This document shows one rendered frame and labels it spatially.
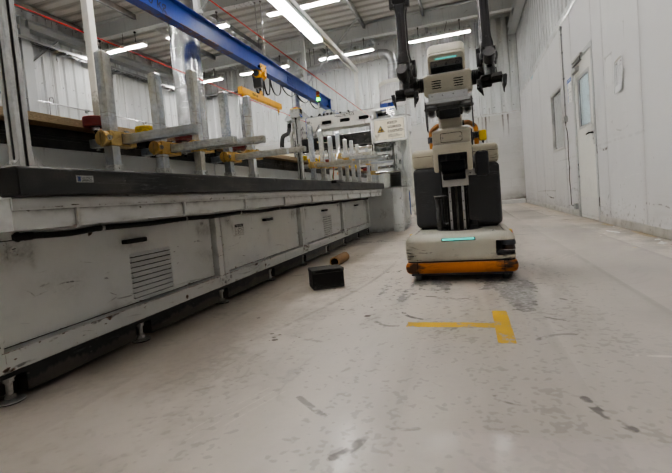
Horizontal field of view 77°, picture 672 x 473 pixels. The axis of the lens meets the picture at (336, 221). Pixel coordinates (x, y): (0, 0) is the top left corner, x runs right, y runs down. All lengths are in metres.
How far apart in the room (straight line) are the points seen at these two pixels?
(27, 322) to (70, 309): 0.16
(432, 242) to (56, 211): 1.87
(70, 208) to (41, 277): 0.32
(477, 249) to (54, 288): 2.02
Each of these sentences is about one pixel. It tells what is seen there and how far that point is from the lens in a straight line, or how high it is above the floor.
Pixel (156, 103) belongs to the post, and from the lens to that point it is 1.87.
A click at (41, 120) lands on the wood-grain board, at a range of 1.70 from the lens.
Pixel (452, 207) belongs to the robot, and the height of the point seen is 0.42.
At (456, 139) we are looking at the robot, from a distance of 2.61.
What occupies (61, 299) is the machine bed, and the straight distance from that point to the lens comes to 1.80.
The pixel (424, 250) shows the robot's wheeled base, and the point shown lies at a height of 0.19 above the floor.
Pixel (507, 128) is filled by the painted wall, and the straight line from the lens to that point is 12.43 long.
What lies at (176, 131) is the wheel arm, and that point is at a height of 0.81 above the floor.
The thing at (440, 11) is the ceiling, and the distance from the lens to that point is 11.90.
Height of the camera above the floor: 0.54
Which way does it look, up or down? 3 degrees down
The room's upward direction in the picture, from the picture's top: 5 degrees counter-clockwise
